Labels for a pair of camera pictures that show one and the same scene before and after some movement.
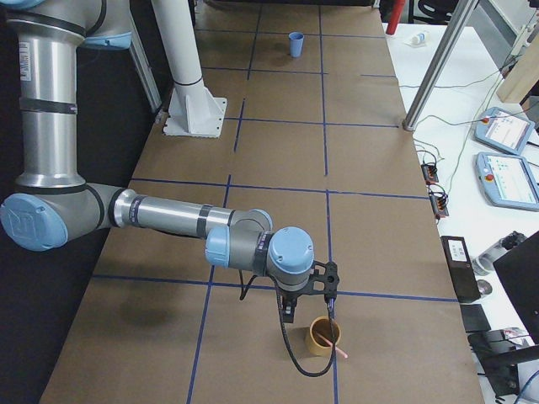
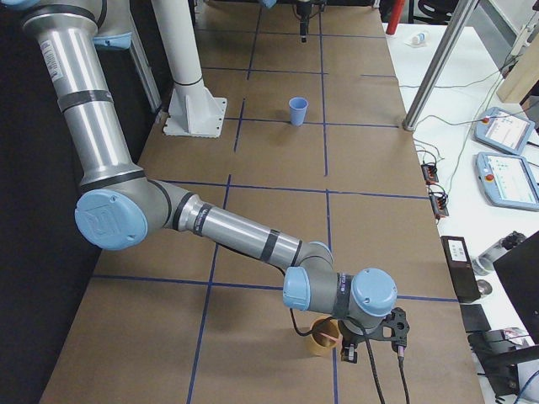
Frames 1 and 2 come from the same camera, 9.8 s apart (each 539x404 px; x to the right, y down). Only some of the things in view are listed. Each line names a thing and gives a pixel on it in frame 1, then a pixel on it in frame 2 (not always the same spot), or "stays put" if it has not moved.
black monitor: (519, 270) stays put
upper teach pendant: (500, 129) stays put
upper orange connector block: (429, 173) stays put
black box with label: (461, 268) stays put
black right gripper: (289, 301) → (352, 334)
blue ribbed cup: (296, 44) → (298, 106)
